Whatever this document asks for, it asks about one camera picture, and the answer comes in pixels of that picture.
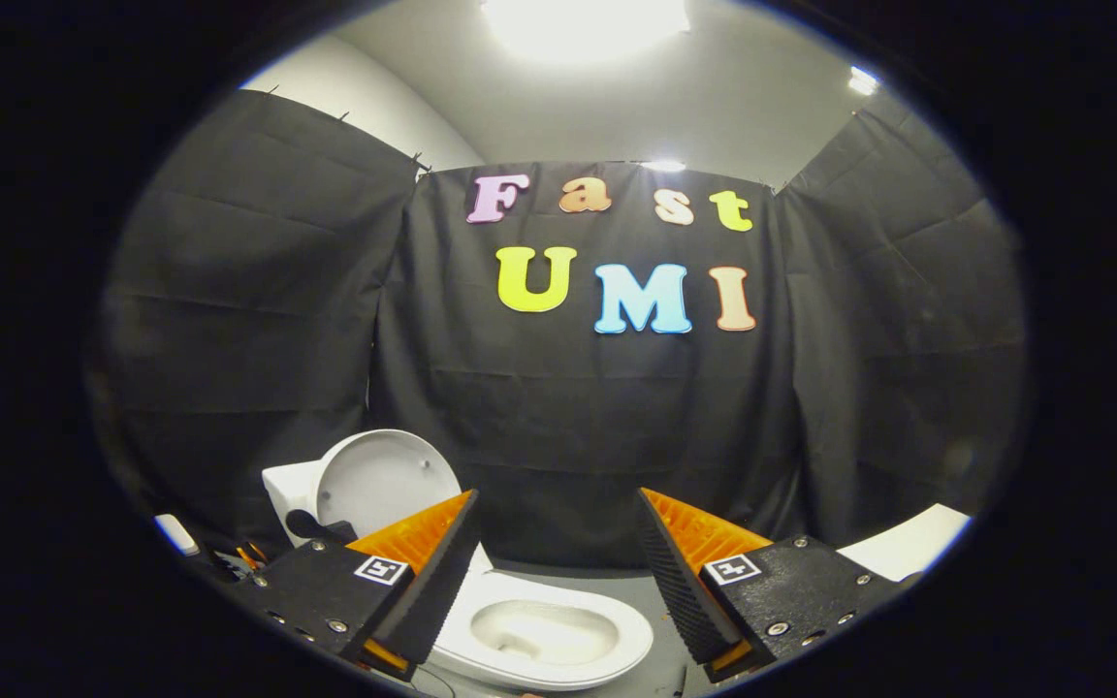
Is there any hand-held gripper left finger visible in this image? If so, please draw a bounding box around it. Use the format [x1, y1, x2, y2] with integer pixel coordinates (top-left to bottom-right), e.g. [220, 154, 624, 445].
[229, 490, 480, 680]

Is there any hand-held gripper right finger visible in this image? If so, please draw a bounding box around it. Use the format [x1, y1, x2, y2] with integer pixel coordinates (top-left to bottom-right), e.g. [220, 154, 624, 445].
[631, 488, 909, 684]

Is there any white toilet lid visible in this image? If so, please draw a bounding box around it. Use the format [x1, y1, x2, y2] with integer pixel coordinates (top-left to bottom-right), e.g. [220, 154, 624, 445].
[314, 429, 463, 546]

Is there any white toilet bowl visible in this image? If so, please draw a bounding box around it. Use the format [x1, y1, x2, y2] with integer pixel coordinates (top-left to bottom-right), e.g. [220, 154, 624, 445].
[421, 567, 654, 692]

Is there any black backdrop cloth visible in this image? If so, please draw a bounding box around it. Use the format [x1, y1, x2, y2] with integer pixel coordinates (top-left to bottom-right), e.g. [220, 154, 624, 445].
[88, 89, 1030, 573]

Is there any grey cabinet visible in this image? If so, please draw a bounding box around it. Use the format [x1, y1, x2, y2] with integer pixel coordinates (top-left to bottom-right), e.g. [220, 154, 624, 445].
[835, 504, 973, 583]

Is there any large round ceiling light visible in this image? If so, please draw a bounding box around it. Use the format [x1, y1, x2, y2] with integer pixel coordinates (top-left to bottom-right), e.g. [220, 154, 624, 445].
[481, 0, 691, 65]

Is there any orange handled tool with cables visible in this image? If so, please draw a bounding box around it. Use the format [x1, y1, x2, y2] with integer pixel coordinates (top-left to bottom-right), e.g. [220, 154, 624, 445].
[212, 538, 274, 583]

